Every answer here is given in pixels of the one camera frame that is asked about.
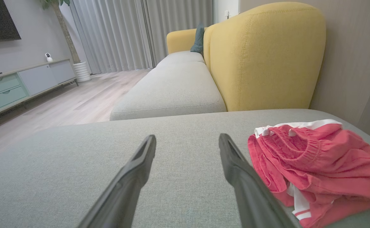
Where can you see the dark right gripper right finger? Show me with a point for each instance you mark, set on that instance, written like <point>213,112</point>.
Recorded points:
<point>251,196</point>

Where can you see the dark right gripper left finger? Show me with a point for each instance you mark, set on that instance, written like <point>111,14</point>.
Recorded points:
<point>124,190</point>

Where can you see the red white basketball jersey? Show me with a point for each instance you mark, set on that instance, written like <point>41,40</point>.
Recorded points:
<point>330,215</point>

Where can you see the red mesh shorts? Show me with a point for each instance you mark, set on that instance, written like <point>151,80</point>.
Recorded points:
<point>330,158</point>

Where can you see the large grey sofa chaise seat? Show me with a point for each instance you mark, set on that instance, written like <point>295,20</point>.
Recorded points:
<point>185,126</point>

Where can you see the white ribbed plant pot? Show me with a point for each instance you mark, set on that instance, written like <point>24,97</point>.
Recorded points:
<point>82,72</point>

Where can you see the yellow sofa backrest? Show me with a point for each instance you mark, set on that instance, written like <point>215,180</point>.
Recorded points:
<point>267,57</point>

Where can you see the grey green tv cabinet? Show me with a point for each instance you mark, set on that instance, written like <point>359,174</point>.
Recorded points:
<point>36,79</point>

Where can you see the small grey sofa seat cushion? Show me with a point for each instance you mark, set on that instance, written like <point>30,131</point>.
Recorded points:
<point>181,58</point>

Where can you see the grey pleated curtain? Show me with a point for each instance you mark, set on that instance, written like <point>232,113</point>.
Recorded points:
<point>112,34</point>
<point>178,19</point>

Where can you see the yellow sofa armrest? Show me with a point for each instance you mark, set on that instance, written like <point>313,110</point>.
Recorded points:
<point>180,41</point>

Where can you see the teal throw pillow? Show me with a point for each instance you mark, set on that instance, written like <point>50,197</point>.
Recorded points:
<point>199,39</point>

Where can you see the potted tree in white pot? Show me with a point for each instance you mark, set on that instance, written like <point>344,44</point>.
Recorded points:
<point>65,31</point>

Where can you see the white security camera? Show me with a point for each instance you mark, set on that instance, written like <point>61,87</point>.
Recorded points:
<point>48,57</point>

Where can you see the white wall switch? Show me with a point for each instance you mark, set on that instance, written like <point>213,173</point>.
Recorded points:
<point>226,14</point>

